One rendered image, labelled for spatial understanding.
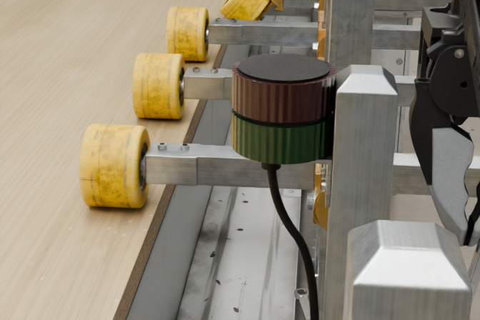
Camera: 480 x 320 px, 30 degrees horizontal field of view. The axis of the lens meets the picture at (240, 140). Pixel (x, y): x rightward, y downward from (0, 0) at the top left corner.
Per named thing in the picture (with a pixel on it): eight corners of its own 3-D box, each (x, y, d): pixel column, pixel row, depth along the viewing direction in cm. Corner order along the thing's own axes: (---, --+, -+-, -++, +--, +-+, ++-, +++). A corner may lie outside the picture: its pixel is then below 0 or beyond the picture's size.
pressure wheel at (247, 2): (244, 24, 162) (273, -8, 159) (240, 36, 154) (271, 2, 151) (219, 3, 161) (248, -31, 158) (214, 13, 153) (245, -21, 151)
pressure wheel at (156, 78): (183, 40, 109) (174, 91, 104) (188, 83, 115) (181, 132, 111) (134, 38, 109) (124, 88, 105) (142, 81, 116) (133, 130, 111)
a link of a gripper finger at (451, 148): (455, 214, 66) (468, 95, 62) (467, 253, 60) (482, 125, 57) (412, 212, 66) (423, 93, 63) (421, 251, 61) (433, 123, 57)
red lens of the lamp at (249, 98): (333, 91, 55) (335, 56, 54) (334, 124, 49) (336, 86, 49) (236, 87, 55) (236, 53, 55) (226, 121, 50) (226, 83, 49)
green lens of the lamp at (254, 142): (331, 128, 56) (333, 95, 55) (332, 166, 50) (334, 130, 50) (236, 125, 56) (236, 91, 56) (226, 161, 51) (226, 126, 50)
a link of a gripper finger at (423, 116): (473, 177, 60) (488, 53, 57) (478, 188, 59) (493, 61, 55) (403, 174, 61) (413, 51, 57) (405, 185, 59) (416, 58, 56)
